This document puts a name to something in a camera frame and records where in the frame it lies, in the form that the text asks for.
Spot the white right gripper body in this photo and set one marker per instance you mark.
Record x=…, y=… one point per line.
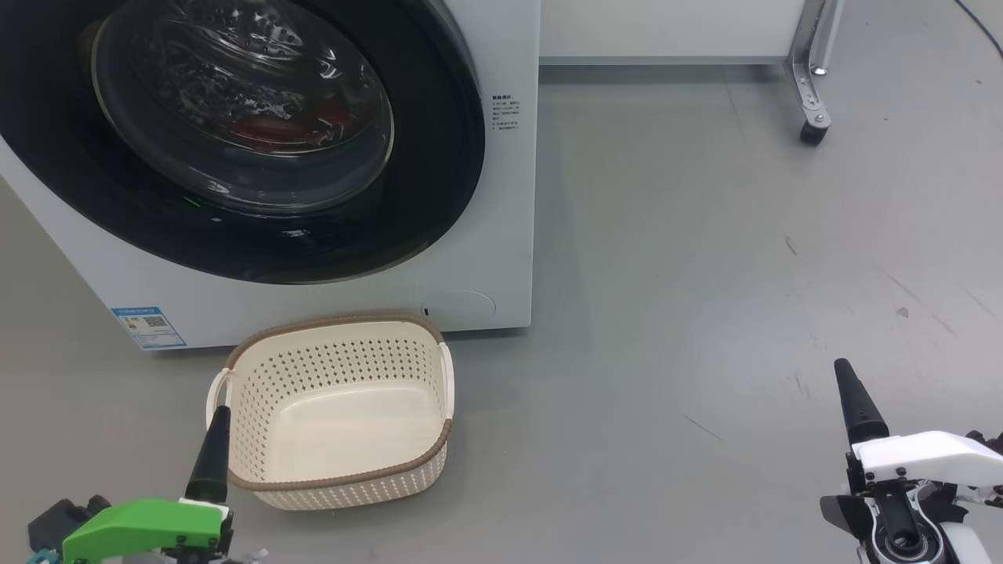
x=925, y=458

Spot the blue energy label sticker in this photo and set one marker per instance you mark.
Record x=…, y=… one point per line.
x=149, y=325

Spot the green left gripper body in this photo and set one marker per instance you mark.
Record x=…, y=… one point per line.
x=141, y=533

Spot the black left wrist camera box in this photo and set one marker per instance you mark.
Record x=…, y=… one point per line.
x=55, y=521

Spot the grey round appliance door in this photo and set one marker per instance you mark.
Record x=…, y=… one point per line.
x=439, y=157

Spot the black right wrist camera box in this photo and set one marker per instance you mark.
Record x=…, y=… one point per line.
x=992, y=442

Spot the white front-load washing machine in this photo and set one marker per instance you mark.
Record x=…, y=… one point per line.
x=501, y=235

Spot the red clothing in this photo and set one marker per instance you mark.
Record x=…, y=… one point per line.
x=266, y=129

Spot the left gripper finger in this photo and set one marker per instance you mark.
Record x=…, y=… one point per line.
x=211, y=462

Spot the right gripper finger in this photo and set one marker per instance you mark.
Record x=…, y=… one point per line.
x=860, y=403

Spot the grey metal caster leg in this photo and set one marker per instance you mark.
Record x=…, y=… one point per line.
x=807, y=86

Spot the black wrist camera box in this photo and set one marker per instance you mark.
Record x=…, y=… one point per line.
x=992, y=442
x=55, y=521

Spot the small printed text sticker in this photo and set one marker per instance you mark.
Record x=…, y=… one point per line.
x=505, y=114

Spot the cream perforated laundry basket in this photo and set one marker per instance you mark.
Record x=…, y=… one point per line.
x=337, y=423

